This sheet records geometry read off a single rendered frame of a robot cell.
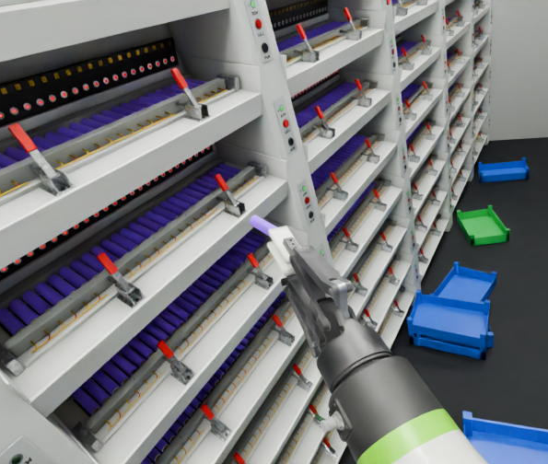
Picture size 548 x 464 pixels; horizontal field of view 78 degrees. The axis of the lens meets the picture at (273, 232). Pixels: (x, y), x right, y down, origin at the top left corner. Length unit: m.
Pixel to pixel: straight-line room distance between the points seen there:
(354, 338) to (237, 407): 0.56
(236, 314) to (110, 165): 0.41
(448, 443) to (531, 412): 1.33
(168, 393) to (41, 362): 0.23
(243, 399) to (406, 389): 0.59
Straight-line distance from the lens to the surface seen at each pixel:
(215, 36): 0.80
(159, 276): 0.62
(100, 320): 0.59
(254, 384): 0.90
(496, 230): 2.46
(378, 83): 1.40
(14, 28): 0.53
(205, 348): 0.74
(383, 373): 0.34
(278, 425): 1.06
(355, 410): 0.34
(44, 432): 0.59
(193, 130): 0.62
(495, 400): 1.65
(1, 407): 0.56
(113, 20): 0.59
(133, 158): 0.56
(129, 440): 0.70
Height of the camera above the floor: 1.39
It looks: 29 degrees down
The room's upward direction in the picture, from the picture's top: 19 degrees counter-clockwise
